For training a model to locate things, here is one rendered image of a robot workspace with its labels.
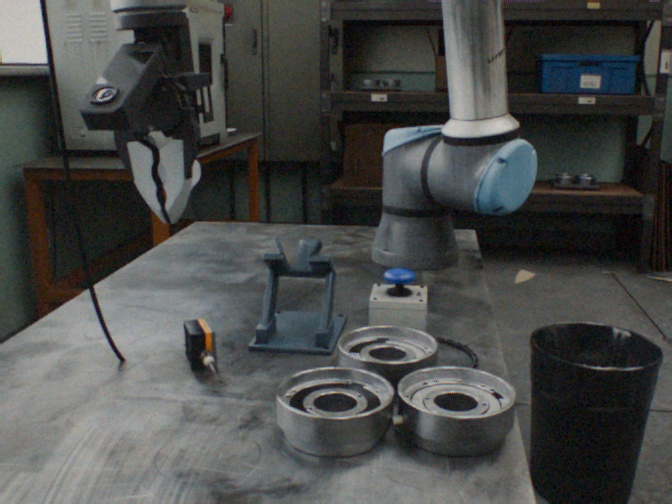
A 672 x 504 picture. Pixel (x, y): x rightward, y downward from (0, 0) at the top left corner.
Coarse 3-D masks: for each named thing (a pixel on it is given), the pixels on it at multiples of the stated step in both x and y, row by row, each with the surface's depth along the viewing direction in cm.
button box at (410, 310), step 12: (384, 288) 91; (408, 288) 90; (420, 288) 91; (372, 300) 86; (384, 300) 86; (396, 300) 86; (408, 300) 86; (420, 300) 86; (372, 312) 86; (384, 312) 86; (396, 312) 86; (408, 312) 86; (420, 312) 86; (372, 324) 87; (384, 324) 87; (396, 324) 86; (408, 324) 86; (420, 324) 86
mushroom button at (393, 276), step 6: (390, 270) 89; (396, 270) 88; (402, 270) 88; (408, 270) 89; (384, 276) 88; (390, 276) 87; (396, 276) 87; (402, 276) 87; (408, 276) 87; (414, 276) 88; (390, 282) 87; (396, 282) 87; (402, 282) 87; (408, 282) 87; (396, 288) 88; (402, 288) 88
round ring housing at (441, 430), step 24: (408, 384) 66; (432, 384) 67; (480, 384) 67; (504, 384) 64; (408, 408) 61; (432, 408) 62; (456, 408) 65; (480, 408) 62; (504, 408) 59; (408, 432) 62; (432, 432) 59; (456, 432) 58; (480, 432) 58; (504, 432) 60
